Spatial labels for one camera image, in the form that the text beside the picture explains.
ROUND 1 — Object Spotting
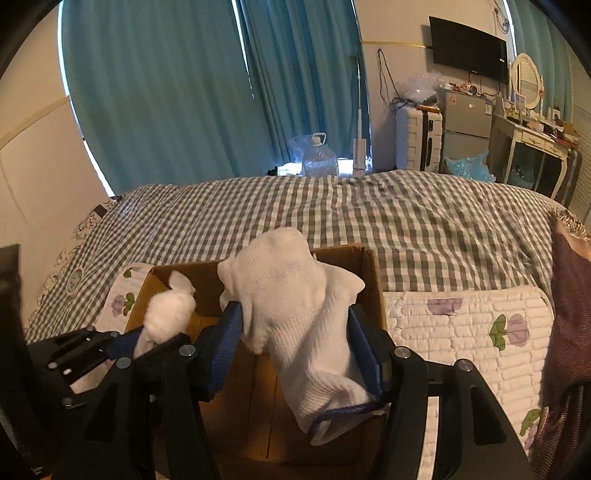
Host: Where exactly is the small white sock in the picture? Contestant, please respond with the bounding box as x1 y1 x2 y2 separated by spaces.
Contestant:
133 271 196 359

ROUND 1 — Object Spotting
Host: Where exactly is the white knit sock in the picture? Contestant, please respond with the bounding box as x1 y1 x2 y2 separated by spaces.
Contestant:
217 227 384 446

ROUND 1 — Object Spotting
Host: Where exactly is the white floral quilted mat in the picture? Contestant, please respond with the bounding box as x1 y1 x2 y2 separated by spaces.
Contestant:
384 286 554 451

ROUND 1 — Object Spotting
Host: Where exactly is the grey checkered bed cover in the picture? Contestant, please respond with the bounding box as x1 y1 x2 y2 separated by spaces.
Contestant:
25 171 561 342

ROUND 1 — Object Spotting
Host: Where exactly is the purple fringed blanket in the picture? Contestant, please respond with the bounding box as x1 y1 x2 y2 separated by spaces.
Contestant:
530 210 590 479

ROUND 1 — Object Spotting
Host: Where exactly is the clear water jug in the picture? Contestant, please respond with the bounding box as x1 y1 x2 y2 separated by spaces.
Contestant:
301 132 339 178

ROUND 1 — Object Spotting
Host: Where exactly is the white stick vacuum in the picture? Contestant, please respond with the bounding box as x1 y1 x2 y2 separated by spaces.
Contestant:
353 56 367 179

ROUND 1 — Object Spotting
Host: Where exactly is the blue plastic bag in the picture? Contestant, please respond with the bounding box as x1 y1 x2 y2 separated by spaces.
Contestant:
444 150 496 183

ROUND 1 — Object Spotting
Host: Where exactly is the white suitcase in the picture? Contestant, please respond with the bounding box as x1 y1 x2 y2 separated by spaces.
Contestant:
394 106 443 173

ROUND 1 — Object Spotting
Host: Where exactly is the grey mini fridge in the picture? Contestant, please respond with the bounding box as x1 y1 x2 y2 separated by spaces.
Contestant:
440 90 493 173

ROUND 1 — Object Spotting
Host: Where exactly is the large teal curtain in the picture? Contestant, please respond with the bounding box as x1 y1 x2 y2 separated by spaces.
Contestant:
62 1 276 193

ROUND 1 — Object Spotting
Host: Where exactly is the white dressing table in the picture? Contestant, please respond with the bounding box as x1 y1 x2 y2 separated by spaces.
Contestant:
487 114 572 201

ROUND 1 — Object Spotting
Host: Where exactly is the clear plastic bag on suitcase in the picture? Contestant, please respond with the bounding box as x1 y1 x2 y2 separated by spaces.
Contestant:
403 71 446 105

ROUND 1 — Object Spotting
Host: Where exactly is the oval white vanity mirror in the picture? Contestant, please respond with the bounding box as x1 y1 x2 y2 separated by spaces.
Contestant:
510 53 544 110

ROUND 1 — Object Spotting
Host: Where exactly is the right teal curtain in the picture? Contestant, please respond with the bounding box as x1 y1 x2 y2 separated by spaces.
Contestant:
506 0 573 121

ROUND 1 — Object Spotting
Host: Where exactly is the black wall television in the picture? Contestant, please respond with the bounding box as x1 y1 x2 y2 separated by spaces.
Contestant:
429 16 509 84

